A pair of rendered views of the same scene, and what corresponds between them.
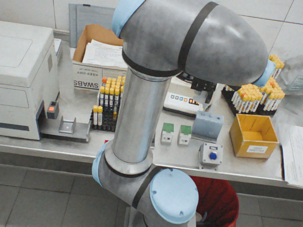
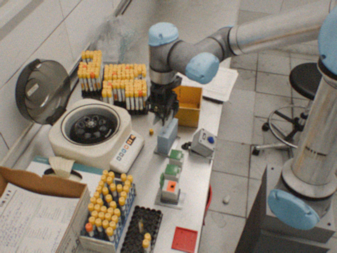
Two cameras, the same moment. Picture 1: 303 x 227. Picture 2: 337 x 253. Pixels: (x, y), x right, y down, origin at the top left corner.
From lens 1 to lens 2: 85 cm
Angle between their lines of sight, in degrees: 50
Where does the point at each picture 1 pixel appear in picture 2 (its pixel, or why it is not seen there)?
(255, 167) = (209, 117)
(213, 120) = (173, 126)
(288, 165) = (210, 94)
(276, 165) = (207, 103)
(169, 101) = (124, 163)
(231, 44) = not seen: outside the picture
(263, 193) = not seen: hidden behind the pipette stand
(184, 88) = (119, 140)
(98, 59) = (20, 239)
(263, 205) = not seen: hidden behind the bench
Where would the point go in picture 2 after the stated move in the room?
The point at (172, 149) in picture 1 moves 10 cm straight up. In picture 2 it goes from (186, 177) to (188, 159)
